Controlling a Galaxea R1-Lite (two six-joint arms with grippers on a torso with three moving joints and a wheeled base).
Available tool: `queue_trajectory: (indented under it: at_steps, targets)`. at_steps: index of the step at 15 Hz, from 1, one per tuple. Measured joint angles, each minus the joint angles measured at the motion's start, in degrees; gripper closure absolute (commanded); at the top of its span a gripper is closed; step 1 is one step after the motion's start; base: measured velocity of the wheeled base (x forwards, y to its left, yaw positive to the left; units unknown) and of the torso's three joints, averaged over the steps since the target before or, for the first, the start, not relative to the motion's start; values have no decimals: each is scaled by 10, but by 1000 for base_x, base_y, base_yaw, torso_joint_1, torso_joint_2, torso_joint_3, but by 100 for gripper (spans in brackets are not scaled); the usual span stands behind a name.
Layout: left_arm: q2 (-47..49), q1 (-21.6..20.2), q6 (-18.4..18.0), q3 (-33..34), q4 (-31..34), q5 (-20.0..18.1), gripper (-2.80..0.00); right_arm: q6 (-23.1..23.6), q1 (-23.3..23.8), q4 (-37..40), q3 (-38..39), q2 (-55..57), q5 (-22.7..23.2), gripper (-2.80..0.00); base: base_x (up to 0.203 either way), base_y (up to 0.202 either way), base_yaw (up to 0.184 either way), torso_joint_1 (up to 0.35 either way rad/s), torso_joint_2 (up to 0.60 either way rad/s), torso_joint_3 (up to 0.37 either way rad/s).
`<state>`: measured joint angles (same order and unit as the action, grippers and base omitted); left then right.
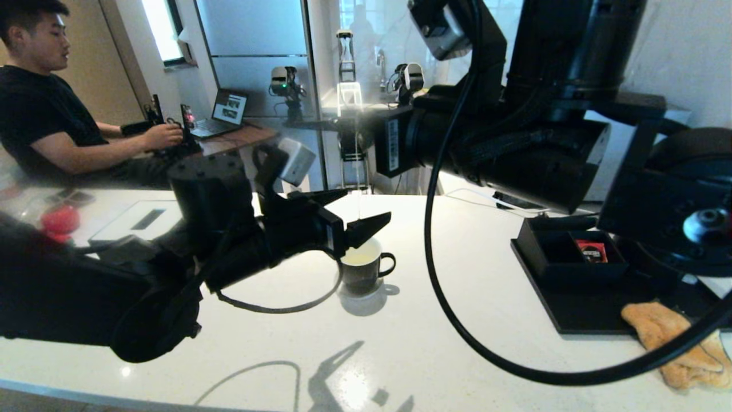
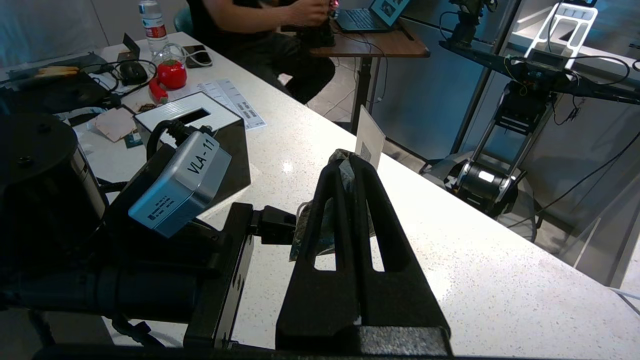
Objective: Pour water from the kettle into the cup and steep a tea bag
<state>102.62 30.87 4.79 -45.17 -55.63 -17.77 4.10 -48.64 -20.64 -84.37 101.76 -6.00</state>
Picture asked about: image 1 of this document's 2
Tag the robot behind glass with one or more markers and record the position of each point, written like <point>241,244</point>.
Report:
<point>349,74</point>

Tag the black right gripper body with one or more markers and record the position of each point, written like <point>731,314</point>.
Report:
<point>406,143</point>

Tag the silver refrigerator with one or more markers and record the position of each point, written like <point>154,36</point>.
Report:
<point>251,34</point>

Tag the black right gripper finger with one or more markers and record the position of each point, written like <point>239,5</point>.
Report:
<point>360,118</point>
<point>363,129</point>

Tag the wooden table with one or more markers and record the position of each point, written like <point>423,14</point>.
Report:
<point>240,140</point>

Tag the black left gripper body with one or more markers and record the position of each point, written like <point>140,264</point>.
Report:
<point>297,229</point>

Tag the black organizer box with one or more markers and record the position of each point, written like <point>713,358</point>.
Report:
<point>572,273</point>

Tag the orange cloth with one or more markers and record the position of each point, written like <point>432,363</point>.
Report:
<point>669,343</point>

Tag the red plush toy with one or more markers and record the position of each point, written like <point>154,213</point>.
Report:
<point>60,220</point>

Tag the wooden door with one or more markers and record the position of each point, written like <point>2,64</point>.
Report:
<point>97,68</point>

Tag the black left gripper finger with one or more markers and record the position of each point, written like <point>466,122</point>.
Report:
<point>363,229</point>
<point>320,197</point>

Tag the tea bag with tag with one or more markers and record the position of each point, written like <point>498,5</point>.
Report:
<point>359,200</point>

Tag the black ceramic mug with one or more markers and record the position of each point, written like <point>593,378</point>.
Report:
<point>372,277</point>

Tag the bright window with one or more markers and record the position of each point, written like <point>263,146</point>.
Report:
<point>163,31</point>

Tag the black tissue box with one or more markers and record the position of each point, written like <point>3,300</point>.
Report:
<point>123,226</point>

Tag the person in black shirt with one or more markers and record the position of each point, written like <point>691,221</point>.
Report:
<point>40,114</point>

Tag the open laptop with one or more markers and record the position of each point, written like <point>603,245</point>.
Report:
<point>229,110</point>

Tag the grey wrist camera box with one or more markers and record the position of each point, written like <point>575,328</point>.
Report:
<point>297,160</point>
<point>440,28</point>

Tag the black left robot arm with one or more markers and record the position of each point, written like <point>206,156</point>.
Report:
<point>211,194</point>

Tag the red coffee sachet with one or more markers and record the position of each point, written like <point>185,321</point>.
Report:
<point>591,252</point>

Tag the black serving tray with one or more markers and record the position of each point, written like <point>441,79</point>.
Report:
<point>589,315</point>

